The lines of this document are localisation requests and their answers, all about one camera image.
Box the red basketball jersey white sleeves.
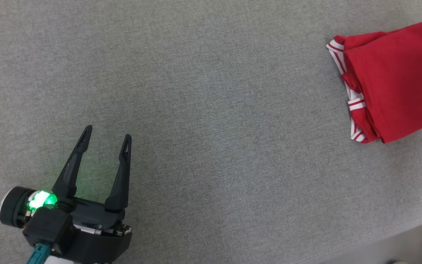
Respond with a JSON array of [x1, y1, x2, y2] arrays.
[[326, 14, 422, 144]]

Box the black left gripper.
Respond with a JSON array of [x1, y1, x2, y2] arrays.
[[52, 125, 133, 264]]

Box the left camera cable teal plug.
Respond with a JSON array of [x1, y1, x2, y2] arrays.
[[26, 243, 47, 264]]

